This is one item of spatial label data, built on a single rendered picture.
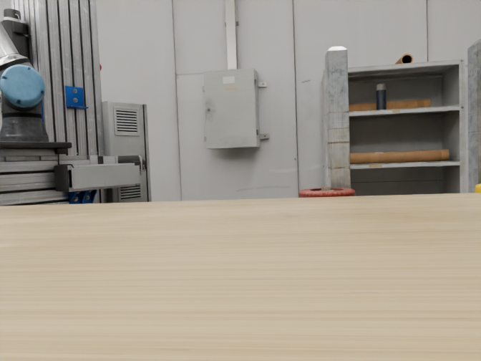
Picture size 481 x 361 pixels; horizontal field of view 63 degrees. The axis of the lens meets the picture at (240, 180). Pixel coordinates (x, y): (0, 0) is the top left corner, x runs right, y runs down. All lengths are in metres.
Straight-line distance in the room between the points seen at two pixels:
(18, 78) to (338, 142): 0.97
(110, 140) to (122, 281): 1.60
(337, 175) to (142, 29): 3.09
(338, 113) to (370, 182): 2.54
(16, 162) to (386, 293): 1.35
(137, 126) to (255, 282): 1.70
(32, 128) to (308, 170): 2.25
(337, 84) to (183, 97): 2.75
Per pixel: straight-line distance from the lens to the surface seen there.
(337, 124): 0.72
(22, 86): 1.35
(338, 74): 0.73
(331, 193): 0.55
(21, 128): 1.47
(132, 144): 1.84
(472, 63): 0.82
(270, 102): 3.26
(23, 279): 0.23
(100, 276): 0.21
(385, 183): 3.26
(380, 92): 2.98
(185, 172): 3.37
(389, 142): 3.27
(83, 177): 1.41
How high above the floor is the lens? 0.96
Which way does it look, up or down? 3 degrees down
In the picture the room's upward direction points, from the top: 2 degrees counter-clockwise
